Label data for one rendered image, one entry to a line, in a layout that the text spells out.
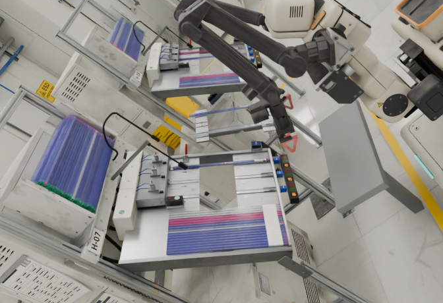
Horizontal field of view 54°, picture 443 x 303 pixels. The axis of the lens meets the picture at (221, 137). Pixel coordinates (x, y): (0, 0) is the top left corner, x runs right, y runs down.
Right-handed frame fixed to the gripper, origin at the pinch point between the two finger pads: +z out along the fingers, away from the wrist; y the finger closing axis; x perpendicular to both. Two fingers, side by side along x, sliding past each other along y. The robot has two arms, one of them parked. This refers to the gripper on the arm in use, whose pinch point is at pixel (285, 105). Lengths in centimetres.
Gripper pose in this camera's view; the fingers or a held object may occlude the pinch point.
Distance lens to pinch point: 202.9
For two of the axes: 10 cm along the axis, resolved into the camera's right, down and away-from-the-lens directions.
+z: 6.7, 5.9, 4.5
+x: 6.4, -7.6, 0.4
